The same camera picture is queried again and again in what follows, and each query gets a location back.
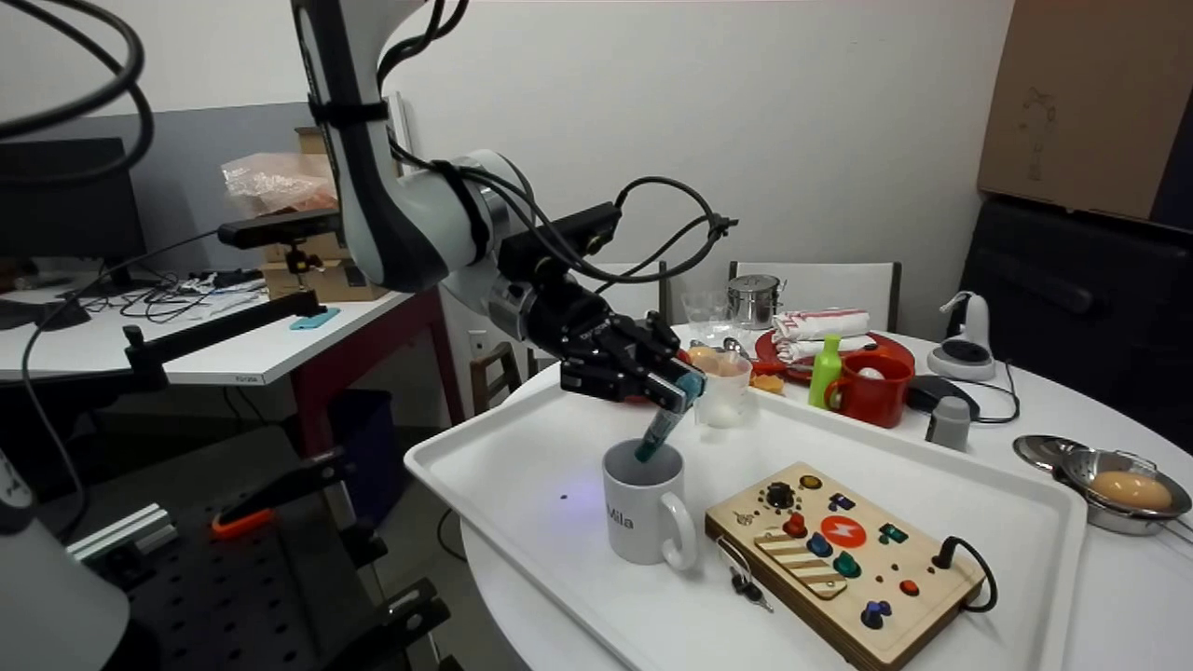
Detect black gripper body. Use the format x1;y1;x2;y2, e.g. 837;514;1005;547
523;271;650;401

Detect white ceramic mug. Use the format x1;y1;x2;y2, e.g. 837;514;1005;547
601;435;704;573

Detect clear plastic container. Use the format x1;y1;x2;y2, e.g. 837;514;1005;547
681;296;732;353

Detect clear plastic cup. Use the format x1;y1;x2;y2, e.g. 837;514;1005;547
691;369;757;431

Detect orange and yellow toy food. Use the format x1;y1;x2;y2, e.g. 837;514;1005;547
686;347;789;399

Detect red plate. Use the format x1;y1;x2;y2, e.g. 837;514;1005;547
754;328;916;388

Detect white plastic tray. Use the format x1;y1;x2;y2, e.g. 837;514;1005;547
401;359;1092;671

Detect small green squeeze bottle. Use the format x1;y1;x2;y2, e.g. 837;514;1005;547
804;333;846;415

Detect white chair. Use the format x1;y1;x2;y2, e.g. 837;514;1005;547
728;256;902;336

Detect small black part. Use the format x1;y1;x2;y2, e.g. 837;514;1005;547
728;562;775;611

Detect black waste bin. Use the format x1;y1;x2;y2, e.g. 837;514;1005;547
328;388;407;527

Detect teal flat item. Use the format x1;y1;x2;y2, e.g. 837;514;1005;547
287;307;342;336

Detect stacked cardboard boxes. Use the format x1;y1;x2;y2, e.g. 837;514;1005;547
258;121;390;307

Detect small grey box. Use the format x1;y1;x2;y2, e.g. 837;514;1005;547
926;390;973;455

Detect white dispenser device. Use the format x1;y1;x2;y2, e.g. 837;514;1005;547
926;288;1001;384

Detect white desk with red legs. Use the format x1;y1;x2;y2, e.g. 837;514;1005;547
0;268;465;462

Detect pink plastic bag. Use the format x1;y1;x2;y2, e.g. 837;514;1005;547
219;148;342;224

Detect black cabinet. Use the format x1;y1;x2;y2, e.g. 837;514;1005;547
959;190;1193;455

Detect black perforated base table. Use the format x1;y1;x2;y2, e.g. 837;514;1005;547
69;496;463;671

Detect grey desk partition panel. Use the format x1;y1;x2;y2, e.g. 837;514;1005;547
0;93;349;288

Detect metal strainer bowl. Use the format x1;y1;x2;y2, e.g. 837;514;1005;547
1011;431;1193;542

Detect large cardboard box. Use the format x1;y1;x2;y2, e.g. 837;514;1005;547
978;0;1193;229

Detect black computer monitor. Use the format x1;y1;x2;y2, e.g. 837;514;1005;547
0;133;150;271

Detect grey rounded cover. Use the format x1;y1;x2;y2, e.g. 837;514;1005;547
0;452;135;671

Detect small black step frame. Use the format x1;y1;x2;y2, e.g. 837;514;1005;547
465;340;526;415

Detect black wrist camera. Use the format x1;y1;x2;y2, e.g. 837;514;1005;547
496;203;625;283

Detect black robot wrist cable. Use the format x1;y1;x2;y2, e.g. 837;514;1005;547
375;0;742;298

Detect black power adapter with cable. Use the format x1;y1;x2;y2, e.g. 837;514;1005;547
902;360;1026;429

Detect wooden switch busy board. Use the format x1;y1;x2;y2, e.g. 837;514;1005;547
701;460;989;671

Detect black cable on busy board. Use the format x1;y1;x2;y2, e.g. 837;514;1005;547
932;533;999;615

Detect black stereo camera bar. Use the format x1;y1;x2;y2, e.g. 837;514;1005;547
215;208;349;252

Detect black clamp with orange handle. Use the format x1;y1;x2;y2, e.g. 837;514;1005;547
204;444;358;543

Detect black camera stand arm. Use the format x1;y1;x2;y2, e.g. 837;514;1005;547
123;244;328;388

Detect tangled desk cables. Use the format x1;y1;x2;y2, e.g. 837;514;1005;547
69;271;271;328

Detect aluminium rail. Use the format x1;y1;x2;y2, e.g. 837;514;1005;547
63;498;179;570

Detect thick black cable conduit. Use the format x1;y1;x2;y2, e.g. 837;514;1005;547
0;0;161;140

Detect thin black camera cable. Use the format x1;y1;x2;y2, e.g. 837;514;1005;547
14;229;227;536

